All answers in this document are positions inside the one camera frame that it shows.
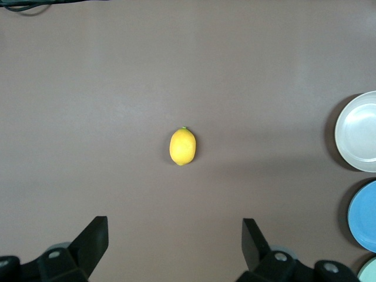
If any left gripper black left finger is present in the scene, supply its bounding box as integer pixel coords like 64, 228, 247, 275
0, 216, 109, 282

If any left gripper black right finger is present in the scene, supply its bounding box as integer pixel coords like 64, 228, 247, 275
234, 218, 358, 282

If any yellow lemon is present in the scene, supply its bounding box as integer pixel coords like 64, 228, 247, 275
169, 126, 197, 167

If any pale green plate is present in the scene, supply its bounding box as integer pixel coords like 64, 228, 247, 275
357, 258, 376, 282

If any blue plate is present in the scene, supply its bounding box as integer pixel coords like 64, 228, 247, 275
347, 180, 376, 253

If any beige plate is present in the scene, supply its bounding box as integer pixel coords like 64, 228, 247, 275
334, 90, 376, 173

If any black cable bundle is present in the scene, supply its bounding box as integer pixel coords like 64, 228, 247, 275
0, 0, 98, 15

